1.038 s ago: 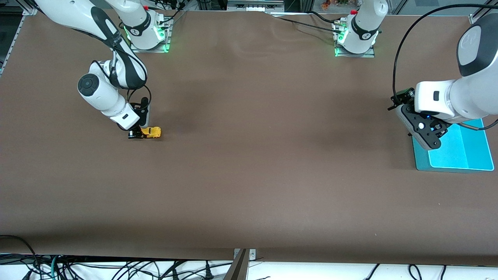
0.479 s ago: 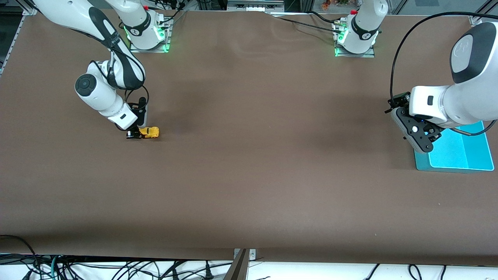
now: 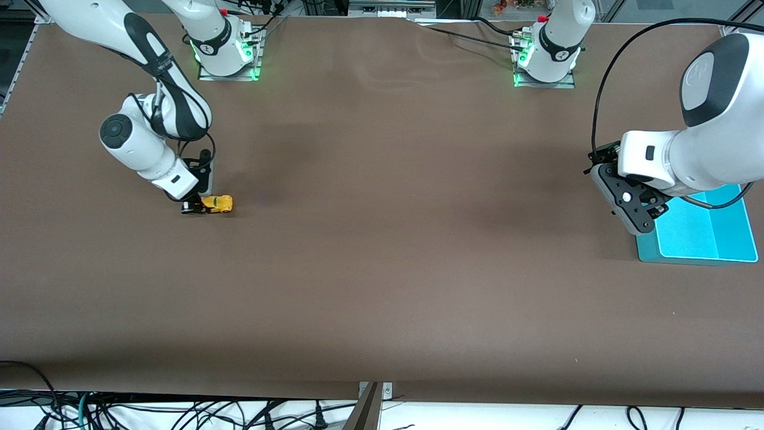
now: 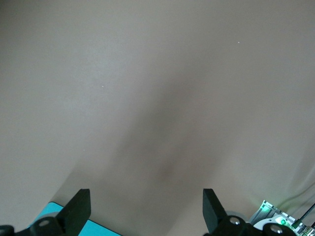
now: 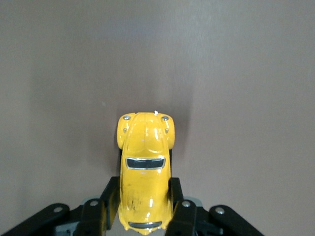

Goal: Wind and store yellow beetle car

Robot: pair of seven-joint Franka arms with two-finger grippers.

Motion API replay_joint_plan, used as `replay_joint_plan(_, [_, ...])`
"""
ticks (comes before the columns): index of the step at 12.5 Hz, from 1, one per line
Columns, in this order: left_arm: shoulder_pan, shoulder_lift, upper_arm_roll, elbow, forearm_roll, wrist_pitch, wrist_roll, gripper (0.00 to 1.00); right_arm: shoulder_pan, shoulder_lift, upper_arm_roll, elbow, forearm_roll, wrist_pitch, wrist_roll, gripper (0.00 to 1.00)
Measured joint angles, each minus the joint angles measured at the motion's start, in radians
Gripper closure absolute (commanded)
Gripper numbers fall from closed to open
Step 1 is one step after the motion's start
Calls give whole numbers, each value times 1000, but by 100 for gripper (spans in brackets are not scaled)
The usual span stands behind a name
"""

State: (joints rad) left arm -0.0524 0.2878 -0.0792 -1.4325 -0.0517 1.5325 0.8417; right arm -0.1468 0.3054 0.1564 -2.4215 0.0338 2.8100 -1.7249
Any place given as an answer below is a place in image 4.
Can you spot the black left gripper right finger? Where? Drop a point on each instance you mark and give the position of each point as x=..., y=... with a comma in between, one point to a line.
x=212, y=211

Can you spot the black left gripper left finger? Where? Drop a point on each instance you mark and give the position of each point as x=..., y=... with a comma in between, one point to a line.
x=76, y=211

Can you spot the turquoise plastic bin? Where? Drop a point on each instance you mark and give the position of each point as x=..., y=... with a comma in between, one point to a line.
x=98, y=229

